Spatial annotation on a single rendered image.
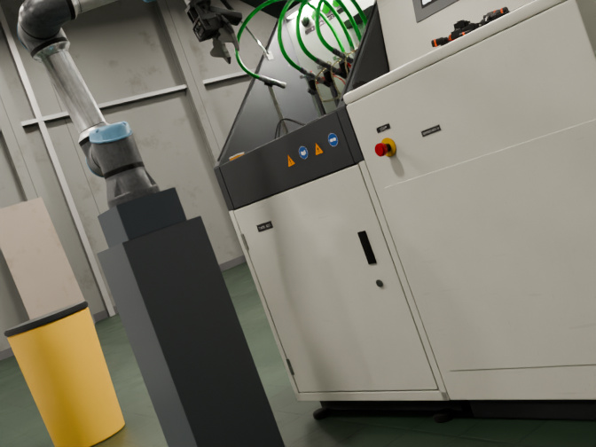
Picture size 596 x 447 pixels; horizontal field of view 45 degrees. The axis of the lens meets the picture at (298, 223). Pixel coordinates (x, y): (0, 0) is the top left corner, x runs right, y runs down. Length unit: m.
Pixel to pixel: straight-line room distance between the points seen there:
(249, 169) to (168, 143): 9.75
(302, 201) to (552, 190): 0.83
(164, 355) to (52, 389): 1.61
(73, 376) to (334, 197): 1.78
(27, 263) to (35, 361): 7.35
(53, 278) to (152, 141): 2.83
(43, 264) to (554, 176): 9.59
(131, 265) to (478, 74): 0.99
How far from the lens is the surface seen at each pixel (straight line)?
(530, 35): 1.66
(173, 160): 12.06
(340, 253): 2.17
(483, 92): 1.74
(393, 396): 2.26
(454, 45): 1.77
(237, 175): 2.44
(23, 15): 2.19
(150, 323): 1.94
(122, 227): 1.96
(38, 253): 10.85
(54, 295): 10.74
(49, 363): 3.46
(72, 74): 2.23
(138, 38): 12.53
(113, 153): 2.03
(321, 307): 2.32
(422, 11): 2.13
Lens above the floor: 0.76
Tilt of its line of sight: 2 degrees down
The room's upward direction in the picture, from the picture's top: 20 degrees counter-clockwise
